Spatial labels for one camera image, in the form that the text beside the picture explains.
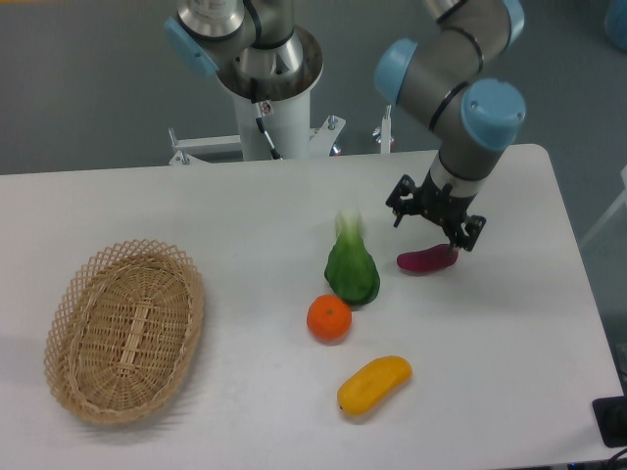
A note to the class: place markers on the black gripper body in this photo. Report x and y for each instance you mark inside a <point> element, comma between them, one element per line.
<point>441,207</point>

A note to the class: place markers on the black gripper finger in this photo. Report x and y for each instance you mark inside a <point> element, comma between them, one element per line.
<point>464,233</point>
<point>404,199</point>

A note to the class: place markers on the purple sweet potato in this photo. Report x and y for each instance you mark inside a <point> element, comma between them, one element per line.
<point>429,260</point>

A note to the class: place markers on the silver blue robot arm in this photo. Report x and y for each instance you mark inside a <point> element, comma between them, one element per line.
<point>439,84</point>

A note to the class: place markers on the green bok choy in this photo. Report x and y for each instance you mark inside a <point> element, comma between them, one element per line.
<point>350,270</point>

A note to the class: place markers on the orange tangerine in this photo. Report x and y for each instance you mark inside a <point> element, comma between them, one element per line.
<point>329,319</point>

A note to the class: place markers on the yellow mango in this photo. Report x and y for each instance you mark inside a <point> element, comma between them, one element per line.
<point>372,384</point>

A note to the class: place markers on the black device at edge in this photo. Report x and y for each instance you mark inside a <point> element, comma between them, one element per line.
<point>610,414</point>

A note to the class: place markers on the woven wicker basket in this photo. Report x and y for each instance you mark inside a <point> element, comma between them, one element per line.
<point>125,332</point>

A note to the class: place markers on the white metal base frame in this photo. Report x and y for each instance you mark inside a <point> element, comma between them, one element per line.
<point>266,133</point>

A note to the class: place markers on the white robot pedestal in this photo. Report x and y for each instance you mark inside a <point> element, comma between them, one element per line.
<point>271,92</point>

